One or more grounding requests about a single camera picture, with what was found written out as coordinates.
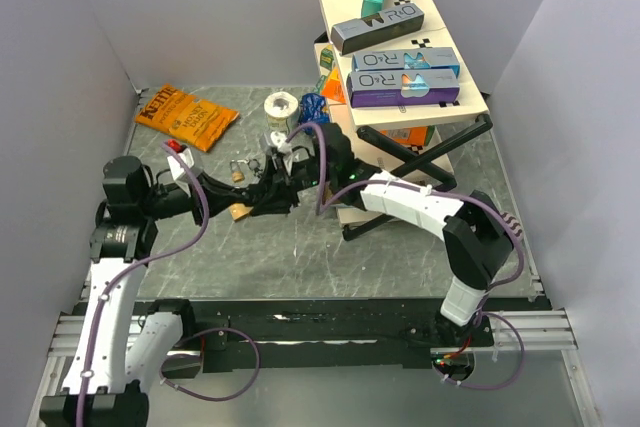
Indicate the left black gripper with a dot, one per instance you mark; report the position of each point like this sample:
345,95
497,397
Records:
219,194

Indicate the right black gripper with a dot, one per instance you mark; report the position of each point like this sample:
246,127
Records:
277,191

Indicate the large brass padlock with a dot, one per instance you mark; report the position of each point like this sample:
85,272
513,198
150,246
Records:
239,211

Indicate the small brass padlock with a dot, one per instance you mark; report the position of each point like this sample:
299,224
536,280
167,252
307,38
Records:
237,174

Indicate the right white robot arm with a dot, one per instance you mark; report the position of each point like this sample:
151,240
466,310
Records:
477,238

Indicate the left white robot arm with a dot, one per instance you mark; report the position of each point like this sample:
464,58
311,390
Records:
110,377

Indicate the toilet paper roll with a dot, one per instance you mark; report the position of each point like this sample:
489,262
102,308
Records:
282,112

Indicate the blue snack bag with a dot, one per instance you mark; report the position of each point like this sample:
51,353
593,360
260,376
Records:
313,112

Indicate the orange Kettle chips bag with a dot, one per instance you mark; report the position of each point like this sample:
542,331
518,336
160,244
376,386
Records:
186,117

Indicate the orange box on shelf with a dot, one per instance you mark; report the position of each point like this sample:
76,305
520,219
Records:
331,87

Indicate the green box on shelf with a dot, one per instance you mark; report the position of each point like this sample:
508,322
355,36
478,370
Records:
326,58

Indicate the purple R&O box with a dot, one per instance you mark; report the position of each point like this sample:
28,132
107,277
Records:
388,88

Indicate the grey R&O box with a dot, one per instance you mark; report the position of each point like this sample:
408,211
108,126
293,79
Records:
388,24

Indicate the blue R&O box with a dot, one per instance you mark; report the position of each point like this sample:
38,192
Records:
407,59

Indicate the purple wavy cloth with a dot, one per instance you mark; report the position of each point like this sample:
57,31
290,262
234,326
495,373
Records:
514,224

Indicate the panda keychain with keys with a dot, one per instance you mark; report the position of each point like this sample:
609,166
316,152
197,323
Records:
254,166

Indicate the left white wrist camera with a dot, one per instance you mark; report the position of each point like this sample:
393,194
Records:
180,156

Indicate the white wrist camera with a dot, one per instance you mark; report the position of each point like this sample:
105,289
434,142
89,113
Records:
275,142
180,156

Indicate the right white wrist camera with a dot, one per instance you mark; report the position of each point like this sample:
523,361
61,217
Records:
275,142

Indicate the cream shelf rack black frame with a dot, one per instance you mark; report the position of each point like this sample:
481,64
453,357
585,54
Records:
369,123

